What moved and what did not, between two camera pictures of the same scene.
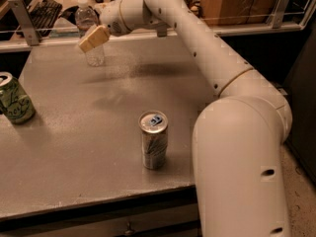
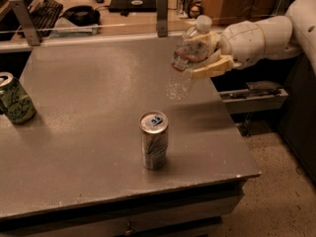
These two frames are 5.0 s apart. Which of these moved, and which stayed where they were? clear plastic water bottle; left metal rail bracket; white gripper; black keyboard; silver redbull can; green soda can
Moved: clear plastic water bottle; white gripper
Stayed: black keyboard; left metal rail bracket; silver redbull can; green soda can
